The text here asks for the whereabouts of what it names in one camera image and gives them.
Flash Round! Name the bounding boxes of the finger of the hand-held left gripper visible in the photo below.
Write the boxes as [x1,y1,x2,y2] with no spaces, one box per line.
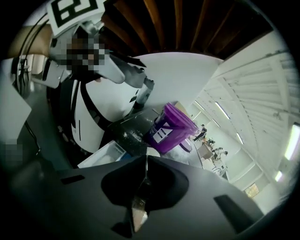
[121,65,155,111]

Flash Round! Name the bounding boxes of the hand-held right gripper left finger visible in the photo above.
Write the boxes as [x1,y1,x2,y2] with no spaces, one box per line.
[9,154,148,240]

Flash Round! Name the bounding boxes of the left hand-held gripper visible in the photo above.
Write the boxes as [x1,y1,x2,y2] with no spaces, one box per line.
[41,0,148,89]

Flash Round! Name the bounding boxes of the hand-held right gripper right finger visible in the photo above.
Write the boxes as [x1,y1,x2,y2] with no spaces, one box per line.
[146,154,266,240]

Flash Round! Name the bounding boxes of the purple bucket lid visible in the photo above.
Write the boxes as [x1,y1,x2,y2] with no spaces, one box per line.
[180,137,193,153]

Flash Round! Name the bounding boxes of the white detergent drawer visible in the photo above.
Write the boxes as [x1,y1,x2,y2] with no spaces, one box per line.
[76,139,129,169]

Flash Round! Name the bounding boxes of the purple powder tub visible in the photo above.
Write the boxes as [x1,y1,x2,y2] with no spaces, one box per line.
[143,101,199,155]

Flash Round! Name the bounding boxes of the white powder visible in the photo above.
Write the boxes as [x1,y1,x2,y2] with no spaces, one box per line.
[97,150,119,164]

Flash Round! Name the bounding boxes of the person's left forearm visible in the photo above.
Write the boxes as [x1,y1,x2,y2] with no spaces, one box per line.
[8,23,54,60]

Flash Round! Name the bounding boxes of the person's left hand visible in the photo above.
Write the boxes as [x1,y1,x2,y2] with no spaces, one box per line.
[70,37,104,84]

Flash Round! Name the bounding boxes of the wooden cabinet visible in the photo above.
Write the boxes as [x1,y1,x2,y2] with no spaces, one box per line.
[197,144,213,163]

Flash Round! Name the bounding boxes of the black white rounded machine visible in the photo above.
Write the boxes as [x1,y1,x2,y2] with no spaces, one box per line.
[46,76,152,166]

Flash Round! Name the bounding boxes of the window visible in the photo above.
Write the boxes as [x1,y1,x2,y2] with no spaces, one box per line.
[243,183,260,198]

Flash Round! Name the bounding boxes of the black cable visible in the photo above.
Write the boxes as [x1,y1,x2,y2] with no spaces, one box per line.
[10,13,49,97]

